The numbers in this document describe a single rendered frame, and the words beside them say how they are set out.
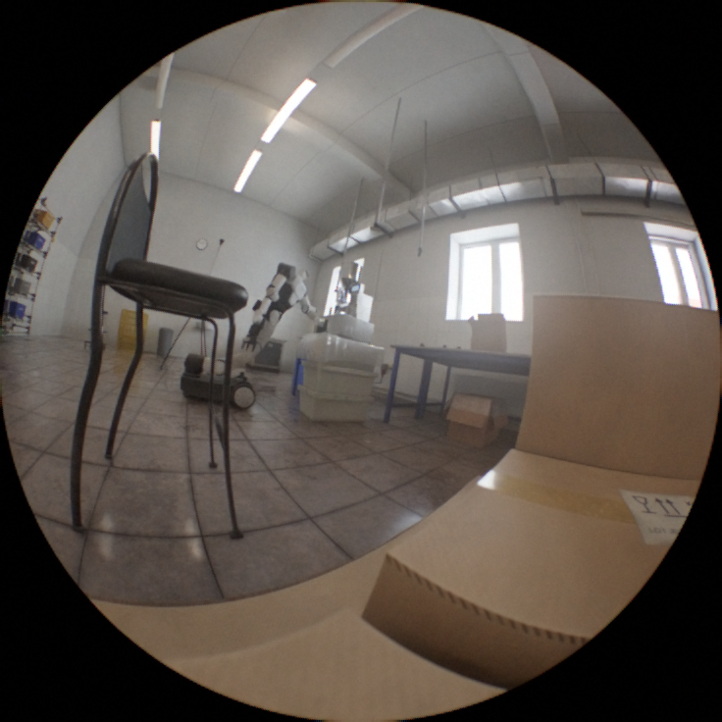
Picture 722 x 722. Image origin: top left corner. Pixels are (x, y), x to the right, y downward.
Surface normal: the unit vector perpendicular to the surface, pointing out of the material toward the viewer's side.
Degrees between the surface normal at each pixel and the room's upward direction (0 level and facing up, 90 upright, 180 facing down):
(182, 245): 90
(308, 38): 180
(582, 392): 90
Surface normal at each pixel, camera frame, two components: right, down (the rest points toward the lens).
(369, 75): -0.16, 0.99
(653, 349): -0.75, -0.14
